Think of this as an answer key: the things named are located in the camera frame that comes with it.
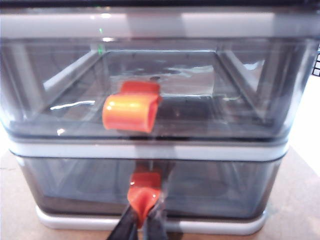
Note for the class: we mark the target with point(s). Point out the white plastic drawer cabinet frame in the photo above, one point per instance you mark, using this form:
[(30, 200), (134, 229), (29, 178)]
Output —
[(225, 23)]

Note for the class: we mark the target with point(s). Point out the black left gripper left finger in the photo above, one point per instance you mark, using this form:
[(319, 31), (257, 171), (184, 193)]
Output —
[(125, 227)]

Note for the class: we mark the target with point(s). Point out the black Rubik's cube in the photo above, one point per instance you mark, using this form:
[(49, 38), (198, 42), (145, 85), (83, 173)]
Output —
[(317, 62)]

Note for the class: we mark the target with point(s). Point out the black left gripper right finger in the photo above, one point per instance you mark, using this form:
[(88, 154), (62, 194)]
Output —
[(156, 225)]

